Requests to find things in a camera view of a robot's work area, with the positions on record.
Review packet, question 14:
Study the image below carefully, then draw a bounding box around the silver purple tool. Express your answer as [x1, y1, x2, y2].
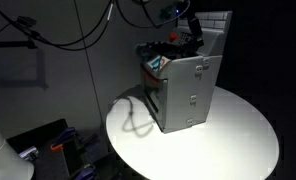
[18, 145, 40, 162]

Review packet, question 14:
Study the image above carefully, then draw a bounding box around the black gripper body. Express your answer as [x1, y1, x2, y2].
[174, 0, 197, 20]

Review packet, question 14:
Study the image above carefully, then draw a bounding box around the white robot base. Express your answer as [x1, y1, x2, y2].
[0, 116, 35, 180]

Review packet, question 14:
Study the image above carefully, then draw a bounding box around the black stand camera cable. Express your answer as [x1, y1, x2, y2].
[0, 23, 21, 40]

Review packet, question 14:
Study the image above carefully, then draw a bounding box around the thin black hanging cable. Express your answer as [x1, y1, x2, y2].
[73, 0, 106, 141]

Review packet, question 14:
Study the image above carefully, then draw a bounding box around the black camera stand bar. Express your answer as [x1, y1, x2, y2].
[0, 39, 39, 50]

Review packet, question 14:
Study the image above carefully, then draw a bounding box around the orange clamp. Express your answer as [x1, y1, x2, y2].
[49, 143, 64, 153]

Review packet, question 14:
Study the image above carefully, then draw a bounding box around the red stove knob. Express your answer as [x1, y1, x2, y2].
[168, 32, 179, 42]

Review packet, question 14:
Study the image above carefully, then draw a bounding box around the gray toy stove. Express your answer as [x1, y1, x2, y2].
[133, 10, 233, 135]

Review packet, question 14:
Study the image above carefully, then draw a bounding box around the purple clamp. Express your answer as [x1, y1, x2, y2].
[54, 128, 79, 144]
[72, 164, 96, 180]

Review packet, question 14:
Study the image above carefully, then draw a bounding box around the black camera on stand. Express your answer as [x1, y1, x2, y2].
[17, 15, 38, 28]

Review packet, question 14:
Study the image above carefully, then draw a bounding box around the black storage box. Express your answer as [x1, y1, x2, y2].
[6, 118, 110, 180]

